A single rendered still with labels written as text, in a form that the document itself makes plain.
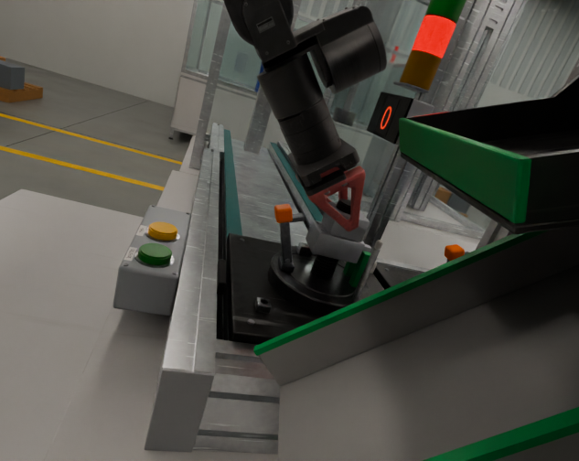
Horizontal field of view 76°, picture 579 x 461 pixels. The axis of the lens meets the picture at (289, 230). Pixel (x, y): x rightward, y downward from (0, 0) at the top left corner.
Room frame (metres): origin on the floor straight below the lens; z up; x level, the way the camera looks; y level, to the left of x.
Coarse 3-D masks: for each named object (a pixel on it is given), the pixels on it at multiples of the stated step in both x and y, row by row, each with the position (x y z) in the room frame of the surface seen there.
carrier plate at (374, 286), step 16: (240, 240) 0.52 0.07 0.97; (256, 240) 0.54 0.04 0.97; (240, 256) 0.47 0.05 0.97; (256, 256) 0.49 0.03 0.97; (272, 256) 0.50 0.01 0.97; (240, 272) 0.43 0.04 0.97; (256, 272) 0.44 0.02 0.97; (240, 288) 0.39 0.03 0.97; (256, 288) 0.40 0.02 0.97; (272, 288) 0.41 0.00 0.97; (240, 304) 0.36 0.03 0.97; (272, 304) 0.38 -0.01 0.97; (288, 304) 0.39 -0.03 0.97; (240, 320) 0.33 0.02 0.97; (256, 320) 0.34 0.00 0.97; (272, 320) 0.35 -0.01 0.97; (288, 320) 0.36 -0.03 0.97; (304, 320) 0.37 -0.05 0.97; (240, 336) 0.31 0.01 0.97; (256, 336) 0.32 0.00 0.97; (272, 336) 0.32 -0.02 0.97
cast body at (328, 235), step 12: (336, 204) 0.47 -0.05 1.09; (348, 204) 0.45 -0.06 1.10; (324, 216) 0.47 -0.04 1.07; (348, 216) 0.44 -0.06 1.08; (360, 216) 0.45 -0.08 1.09; (312, 228) 0.46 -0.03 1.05; (324, 228) 0.45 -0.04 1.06; (336, 228) 0.43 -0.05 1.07; (360, 228) 0.44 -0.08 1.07; (312, 240) 0.44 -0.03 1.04; (324, 240) 0.43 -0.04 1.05; (336, 240) 0.43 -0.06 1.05; (348, 240) 0.44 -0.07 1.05; (360, 240) 0.44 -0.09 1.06; (312, 252) 0.43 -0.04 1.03; (324, 252) 0.43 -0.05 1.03; (336, 252) 0.44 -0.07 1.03; (348, 252) 0.44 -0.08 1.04; (360, 252) 0.45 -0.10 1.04
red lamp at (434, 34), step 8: (424, 16) 0.67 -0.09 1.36; (432, 16) 0.65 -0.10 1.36; (440, 16) 0.65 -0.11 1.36; (424, 24) 0.66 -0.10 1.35; (432, 24) 0.65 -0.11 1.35; (440, 24) 0.65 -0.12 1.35; (448, 24) 0.65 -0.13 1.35; (424, 32) 0.66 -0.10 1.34; (432, 32) 0.65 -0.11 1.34; (440, 32) 0.65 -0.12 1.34; (448, 32) 0.65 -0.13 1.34; (416, 40) 0.67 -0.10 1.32; (424, 40) 0.65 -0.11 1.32; (432, 40) 0.65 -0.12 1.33; (440, 40) 0.65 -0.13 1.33; (448, 40) 0.66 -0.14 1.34; (416, 48) 0.66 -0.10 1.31; (424, 48) 0.65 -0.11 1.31; (432, 48) 0.65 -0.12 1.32; (440, 48) 0.65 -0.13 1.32; (440, 56) 0.66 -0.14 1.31
